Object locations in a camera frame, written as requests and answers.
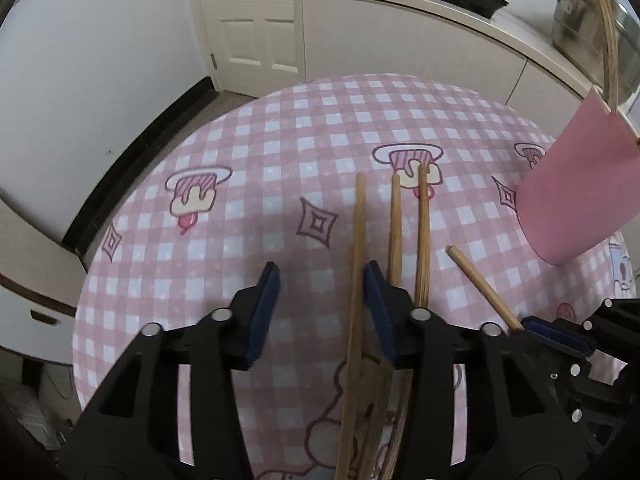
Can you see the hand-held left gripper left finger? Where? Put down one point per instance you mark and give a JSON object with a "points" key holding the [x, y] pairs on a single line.
{"points": [[265, 310]]}

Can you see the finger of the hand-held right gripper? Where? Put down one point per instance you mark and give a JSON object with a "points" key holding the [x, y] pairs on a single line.
{"points": [[620, 330], [555, 334]]}

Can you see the pink cup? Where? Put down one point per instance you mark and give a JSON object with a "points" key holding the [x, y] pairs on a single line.
{"points": [[575, 185]]}

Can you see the pink checked tablecloth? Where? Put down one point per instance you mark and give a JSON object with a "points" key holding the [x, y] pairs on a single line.
{"points": [[250, 160]]}

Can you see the white low cabinet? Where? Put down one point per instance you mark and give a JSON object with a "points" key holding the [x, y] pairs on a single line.
{"points": [[30, 260]]}

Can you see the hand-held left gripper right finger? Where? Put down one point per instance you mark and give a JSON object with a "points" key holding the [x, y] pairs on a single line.
{"points": [[377, 310]]}

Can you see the white counter cabinet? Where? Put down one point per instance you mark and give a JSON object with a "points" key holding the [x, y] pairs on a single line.
{"points": [[400, 50]]}

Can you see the stainless steel steamer pot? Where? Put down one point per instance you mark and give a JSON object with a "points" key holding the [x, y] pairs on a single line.
{"points": [[575, 15]]}

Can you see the cream panel door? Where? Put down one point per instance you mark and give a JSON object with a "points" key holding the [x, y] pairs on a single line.
{"points": [[250, 10]]}

